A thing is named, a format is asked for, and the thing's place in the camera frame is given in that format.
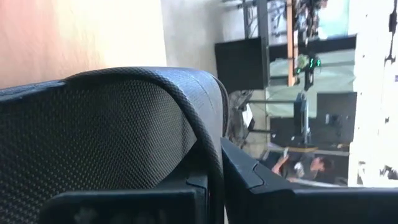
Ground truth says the black flat panel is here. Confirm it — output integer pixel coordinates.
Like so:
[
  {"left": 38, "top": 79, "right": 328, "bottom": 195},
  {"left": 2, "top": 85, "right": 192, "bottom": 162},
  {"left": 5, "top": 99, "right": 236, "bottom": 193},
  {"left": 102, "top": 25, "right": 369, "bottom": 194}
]
[{"left": 214, "top": 36, "right": 270, "bottom": 93}]

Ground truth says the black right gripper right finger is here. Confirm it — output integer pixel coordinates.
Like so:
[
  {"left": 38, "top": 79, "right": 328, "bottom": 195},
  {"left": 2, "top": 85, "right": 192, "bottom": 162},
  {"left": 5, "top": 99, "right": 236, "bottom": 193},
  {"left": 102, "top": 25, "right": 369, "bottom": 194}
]
[{"left": 220, "top": 138, "right": 398, "bottom": 224}]

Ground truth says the person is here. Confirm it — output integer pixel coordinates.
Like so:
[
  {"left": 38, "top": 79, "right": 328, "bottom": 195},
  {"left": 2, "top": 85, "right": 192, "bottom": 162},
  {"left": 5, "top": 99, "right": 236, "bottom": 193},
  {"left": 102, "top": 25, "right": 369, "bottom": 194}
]
[{"left": 271, "top": 151, "right": 336, "bottom": 183}]

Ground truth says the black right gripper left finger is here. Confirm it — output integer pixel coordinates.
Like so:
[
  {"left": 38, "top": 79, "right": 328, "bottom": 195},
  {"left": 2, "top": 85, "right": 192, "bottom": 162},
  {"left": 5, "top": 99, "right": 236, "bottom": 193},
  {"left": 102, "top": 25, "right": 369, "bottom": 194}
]
[{"left": 39, "top": 172, "right": 208, "bottom": 224}]

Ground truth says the wooden post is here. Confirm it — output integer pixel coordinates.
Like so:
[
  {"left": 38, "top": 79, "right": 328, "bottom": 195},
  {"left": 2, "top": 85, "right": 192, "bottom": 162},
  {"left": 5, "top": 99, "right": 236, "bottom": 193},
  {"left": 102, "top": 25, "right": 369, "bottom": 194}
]
[{"left": 286, "top": 0, "right": 297, "bottom": 87}]

